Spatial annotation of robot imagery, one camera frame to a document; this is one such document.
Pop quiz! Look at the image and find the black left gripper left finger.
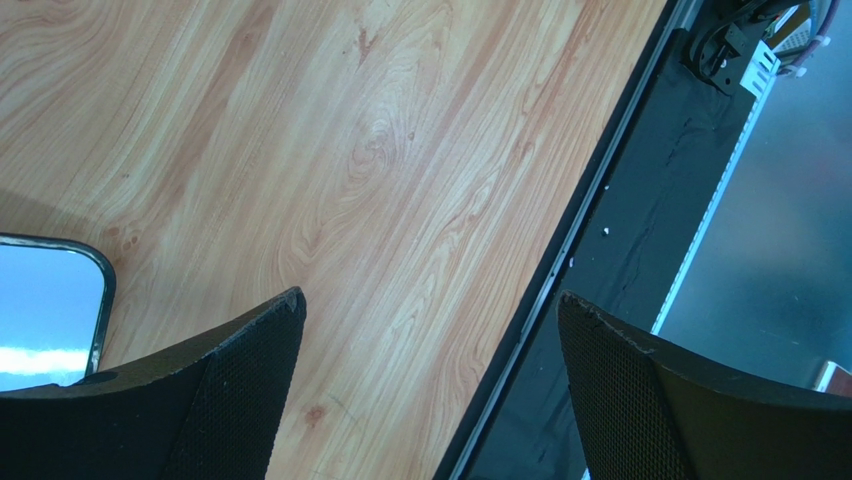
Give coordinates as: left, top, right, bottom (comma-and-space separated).
1, 287, 307, 479

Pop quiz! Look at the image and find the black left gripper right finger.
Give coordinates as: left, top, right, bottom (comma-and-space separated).
557, 291, 851, 479

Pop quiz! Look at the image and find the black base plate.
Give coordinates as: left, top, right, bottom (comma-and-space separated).
436, 28, 754, 479

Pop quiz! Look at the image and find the white whiteboard black frame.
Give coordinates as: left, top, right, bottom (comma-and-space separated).
1, 233, 117, 392

